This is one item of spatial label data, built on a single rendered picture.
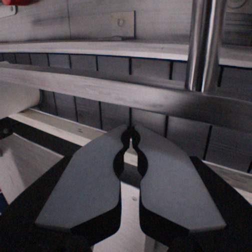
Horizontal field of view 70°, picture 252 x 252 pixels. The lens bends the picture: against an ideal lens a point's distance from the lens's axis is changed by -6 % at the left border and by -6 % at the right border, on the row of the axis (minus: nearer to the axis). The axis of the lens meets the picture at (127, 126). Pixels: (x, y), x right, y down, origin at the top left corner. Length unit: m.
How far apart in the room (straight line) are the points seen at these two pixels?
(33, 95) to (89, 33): 0.11
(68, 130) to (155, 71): 0.11
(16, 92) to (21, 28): 0.16
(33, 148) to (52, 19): 0.22
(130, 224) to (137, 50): 0.24
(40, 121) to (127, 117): 0.11
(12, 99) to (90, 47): 0.12
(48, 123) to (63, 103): 0.04
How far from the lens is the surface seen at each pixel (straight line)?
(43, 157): 0.36
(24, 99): 0.27
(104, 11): 0.25
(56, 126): 0.22
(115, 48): 0.19
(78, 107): 0.24
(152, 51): 0.17
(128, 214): 0.29
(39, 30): 0.35
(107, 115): 0.21
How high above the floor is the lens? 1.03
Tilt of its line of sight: 49 degrees down
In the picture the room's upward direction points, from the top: 128 degrees counter-clockwise
